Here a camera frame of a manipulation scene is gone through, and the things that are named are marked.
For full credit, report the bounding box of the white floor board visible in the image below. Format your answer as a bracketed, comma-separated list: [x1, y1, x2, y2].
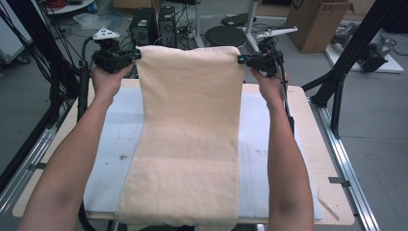
[325, 38, 405, 74]

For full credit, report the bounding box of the cream towel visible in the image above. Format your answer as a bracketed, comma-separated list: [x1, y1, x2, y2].
[115, 44, 247, 231]

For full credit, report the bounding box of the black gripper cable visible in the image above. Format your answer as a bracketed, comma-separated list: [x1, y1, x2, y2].
[76, 37, 97, 123]
[272, 44, 296, 136]

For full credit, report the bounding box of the clear plastic bag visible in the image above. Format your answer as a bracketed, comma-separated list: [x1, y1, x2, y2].
[72, 13, 104, 31]

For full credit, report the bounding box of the flat black case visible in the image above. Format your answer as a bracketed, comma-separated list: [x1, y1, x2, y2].
[220, 13, 258, 27]

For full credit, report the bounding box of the white panel on stand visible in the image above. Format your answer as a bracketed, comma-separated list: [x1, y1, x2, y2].
[0, 15, 33, 64]

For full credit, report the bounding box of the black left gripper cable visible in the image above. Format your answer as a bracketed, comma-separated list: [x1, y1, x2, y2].
[76, 37, 97, 123]

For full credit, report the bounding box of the large black computer tower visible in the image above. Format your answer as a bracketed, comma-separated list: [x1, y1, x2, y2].
[129, 8, 160, 47]

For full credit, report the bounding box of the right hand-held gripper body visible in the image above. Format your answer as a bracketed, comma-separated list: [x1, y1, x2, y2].
[246, 26, 298, 79]

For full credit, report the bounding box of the white foam mat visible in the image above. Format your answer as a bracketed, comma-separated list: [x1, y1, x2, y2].
[84, 87, 323, 220]

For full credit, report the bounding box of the aluminium rail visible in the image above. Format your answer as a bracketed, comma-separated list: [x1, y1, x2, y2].
[0, 128, 57, 219]
[309, 97, 381, 231]

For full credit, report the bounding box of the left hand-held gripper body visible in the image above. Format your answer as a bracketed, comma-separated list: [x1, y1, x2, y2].
[90, 28, 135, 74]

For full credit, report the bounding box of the grey and black machine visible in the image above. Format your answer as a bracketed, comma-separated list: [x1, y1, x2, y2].
[331, 22, 398, 73]

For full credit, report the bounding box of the thin wooden stick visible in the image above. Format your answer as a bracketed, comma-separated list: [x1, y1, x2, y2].
[317, 196, 341, 221]

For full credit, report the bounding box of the black metal frame with cables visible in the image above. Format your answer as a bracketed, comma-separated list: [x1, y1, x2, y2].
[0, 0, 92, 129]

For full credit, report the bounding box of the round white table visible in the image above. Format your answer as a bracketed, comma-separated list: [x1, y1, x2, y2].
[41, 0, 97, 15]

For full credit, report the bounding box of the brown cardboard box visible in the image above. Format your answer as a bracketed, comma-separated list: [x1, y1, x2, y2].
[284, 0, 354, 54]

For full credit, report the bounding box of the person's left hand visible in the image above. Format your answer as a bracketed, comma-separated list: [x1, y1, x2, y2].
[90, 62, 133, 100]

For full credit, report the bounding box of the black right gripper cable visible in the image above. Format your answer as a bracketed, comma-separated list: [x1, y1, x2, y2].
[272, 44, 296, 136]

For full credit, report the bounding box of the person's right hand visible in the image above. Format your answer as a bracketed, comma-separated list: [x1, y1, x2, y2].
[249, 65, 288, 107]

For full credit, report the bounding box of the slim black computer tower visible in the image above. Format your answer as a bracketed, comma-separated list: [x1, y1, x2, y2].
[157, 5, 178, 48]

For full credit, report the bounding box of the white stand leg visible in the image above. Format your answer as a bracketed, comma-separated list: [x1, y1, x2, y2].
[193, 0, 210, 49]
[244, 0, 263, 54]

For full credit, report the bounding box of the black round stool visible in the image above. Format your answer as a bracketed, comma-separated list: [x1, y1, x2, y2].
[205, 25, 247, 50]

